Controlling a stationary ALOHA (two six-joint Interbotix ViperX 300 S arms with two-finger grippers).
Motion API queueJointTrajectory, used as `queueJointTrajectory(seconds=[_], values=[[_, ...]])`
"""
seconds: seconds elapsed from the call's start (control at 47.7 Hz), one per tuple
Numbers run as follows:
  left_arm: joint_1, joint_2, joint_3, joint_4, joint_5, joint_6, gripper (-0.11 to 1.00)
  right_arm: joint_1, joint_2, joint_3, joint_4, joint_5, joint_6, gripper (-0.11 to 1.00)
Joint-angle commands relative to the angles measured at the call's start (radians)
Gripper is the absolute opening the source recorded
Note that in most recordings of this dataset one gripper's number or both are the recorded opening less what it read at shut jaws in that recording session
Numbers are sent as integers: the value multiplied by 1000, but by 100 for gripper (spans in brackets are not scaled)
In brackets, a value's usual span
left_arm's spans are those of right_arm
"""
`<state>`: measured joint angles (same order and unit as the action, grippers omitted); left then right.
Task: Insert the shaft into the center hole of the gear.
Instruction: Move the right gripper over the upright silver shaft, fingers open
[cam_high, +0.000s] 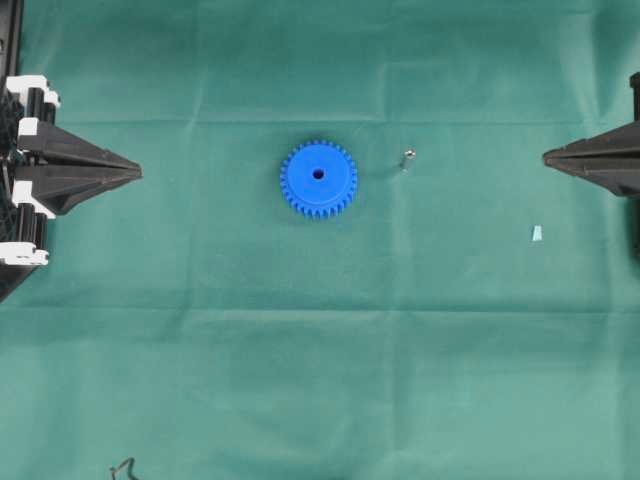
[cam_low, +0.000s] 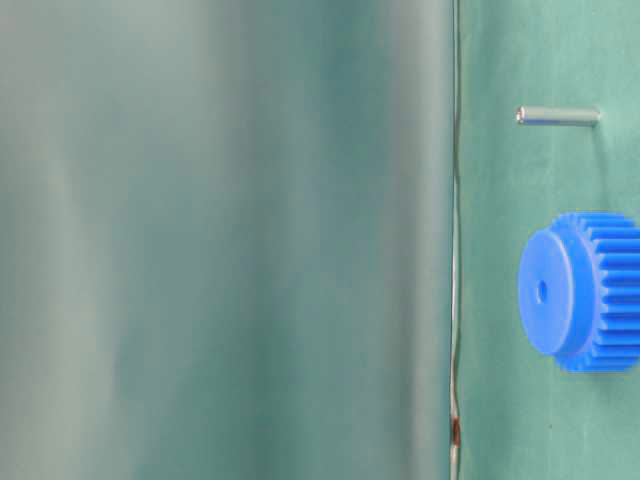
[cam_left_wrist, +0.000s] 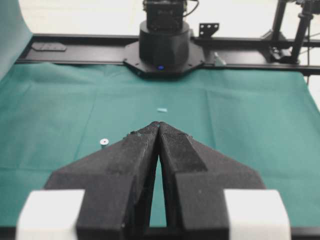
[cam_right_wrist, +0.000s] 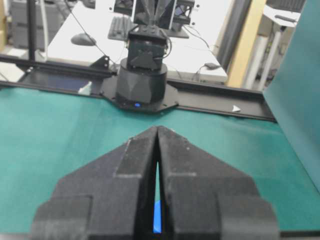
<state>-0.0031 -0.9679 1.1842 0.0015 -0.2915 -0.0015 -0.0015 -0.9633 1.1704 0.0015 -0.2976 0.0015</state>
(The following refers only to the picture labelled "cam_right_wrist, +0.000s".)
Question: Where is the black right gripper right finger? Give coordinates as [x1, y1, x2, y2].
[157, 126, 280, 240]

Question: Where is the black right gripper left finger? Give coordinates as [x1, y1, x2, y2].
[30, 126, 157, 240]

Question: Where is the blue plastic gear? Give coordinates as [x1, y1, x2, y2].
[153, 200, 162, 234]

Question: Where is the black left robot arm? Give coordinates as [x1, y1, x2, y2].
[115, 0, 177, 112]

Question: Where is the green table mat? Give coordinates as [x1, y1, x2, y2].
[0, 88, 320, 233]

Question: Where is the green side panel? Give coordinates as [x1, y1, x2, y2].
[263, 0, 320, 189]

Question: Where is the black computer mouse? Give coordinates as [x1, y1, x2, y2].
[70, 33, 96, 46]

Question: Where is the white desk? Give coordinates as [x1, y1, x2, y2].
[47, 0, 228, 83]

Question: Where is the black keyboard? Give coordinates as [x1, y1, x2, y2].
[107, 16, 136, 41]

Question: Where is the black aluminium frame rail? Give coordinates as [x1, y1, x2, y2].
[0, 54, 276, 122]

